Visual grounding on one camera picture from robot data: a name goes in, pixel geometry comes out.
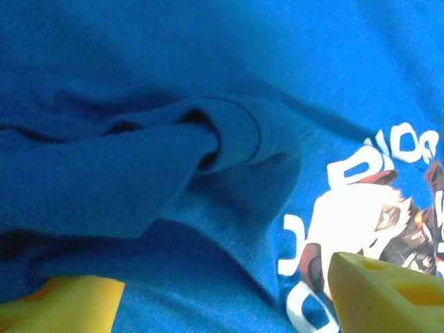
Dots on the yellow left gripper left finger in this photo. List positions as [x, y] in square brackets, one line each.
[69, 308]

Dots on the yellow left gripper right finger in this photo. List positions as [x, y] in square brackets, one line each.
[364, 301]

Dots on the blue printed t-shirt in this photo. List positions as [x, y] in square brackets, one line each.
[138, 104]

